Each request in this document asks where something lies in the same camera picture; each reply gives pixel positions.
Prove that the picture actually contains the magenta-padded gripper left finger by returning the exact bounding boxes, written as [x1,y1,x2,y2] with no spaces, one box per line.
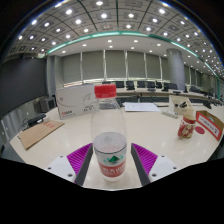
[45,142,95,187]

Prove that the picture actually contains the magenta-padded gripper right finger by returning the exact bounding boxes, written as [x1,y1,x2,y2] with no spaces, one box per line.
[130,142,180,187]

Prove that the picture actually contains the clear red-capped water bottle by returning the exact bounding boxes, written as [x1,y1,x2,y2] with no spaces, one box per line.
[90,83,128,183]

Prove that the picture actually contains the flat brown cardboard sheet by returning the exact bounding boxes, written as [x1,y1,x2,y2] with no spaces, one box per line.
[17,118,66,151]

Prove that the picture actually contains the red and yellow mug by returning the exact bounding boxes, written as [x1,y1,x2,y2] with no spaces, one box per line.
[176,114,198,139]

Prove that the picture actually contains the white remote control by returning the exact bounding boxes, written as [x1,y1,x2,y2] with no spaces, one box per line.
[161,109,180,119]

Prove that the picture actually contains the white paper sheets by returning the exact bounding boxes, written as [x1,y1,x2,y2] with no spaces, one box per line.
[123,101,161,113]

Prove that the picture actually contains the white cardboard box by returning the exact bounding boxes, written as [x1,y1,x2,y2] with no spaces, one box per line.
[55,83,99,120]

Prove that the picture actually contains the black box device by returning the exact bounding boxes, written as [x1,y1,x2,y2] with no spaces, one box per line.
[25,113,47,128]

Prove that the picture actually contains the long curved conference desk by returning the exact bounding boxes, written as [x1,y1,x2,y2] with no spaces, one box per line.
[113,87,224,106]

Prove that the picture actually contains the beige cardboard box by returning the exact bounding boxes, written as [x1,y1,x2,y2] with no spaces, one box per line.
[168,94,194,117]

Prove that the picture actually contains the open cardboard box red side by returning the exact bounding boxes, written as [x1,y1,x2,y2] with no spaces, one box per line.
[195,110,224,142]

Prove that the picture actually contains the row of black office chairs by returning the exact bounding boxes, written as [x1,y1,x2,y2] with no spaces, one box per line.
[114,79,218,98]

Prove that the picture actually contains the black table microphone unit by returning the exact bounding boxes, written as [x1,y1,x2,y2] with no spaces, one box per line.
[202,99,213,110]

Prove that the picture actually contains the round ceiling lights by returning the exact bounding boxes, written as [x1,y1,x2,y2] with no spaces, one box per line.
[9,0,224,78]

